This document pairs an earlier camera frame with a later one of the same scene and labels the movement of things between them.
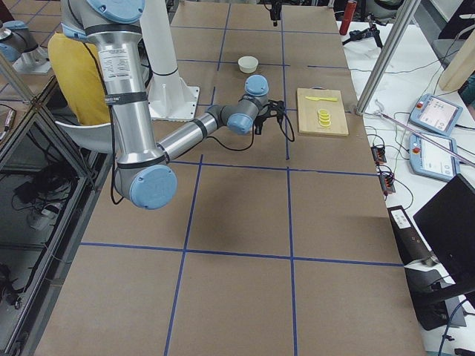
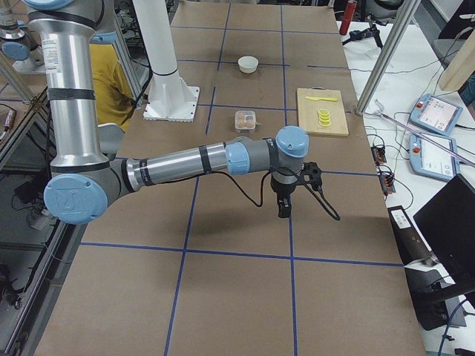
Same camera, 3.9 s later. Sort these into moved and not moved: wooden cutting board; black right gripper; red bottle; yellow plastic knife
Moved: black right gripper
Not moved: yellow plastic knife; wooden cutting board; red bottle
